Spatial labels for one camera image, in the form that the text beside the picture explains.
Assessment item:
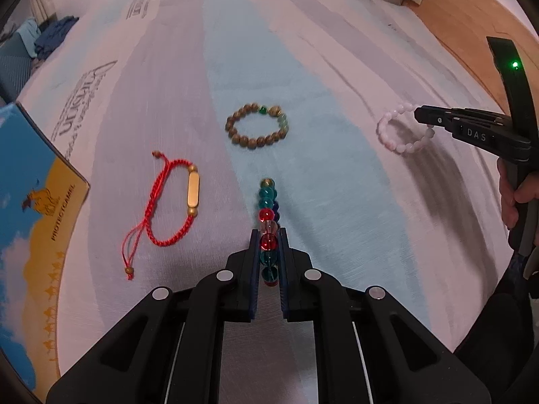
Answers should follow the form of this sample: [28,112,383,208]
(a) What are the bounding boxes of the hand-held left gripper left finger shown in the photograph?
[46,228,261,404]

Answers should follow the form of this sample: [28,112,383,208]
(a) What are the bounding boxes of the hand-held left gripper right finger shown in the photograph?
[278,227,494,404]

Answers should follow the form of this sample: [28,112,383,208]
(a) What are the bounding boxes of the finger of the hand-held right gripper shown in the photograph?
[415,106,512,124]
[424,120,459,133]

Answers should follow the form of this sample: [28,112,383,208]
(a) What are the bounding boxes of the pink bead bracelet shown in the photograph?
[377,103,434,155]

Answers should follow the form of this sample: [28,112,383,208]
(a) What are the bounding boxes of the multicolour bead bracelet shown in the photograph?
[258,178,281,288]

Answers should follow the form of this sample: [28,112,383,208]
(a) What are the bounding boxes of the blue and yellow cardboard box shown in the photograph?
[0,102,90,400]

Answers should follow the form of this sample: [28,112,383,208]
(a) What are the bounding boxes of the person's right forearm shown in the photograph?
[455,248,539,404]

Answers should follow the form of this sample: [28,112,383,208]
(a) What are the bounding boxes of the person's right hand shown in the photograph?
[497,160,539,229]

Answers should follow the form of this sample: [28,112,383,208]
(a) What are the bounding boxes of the wooden headboard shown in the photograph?
[404,0,539,108]

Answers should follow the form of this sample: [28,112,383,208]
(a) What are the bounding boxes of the dark blue clothes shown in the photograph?
[34,16,80,57]

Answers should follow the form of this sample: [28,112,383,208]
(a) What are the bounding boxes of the red cord bracelet smooth bar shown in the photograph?
[123,150,200,280]

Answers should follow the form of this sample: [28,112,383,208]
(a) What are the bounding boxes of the brown bead bracelet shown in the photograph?
[225,102,290,149]

